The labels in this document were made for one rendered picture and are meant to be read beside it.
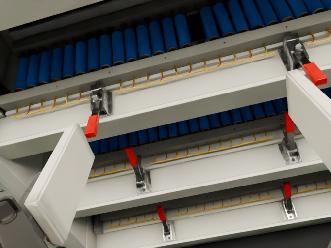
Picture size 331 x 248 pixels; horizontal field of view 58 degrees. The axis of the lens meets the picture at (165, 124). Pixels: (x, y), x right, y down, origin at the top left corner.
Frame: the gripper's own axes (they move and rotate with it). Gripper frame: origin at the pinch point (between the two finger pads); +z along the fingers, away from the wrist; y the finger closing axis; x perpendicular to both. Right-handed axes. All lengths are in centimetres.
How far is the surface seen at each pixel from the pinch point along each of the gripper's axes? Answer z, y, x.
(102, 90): 22.8, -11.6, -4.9
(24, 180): 23.2, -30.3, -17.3
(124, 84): 24.7, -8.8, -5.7
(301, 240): 32, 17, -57
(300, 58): 19.7, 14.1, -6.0
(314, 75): 15.6, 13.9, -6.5
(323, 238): 31, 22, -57
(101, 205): 24.7, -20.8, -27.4
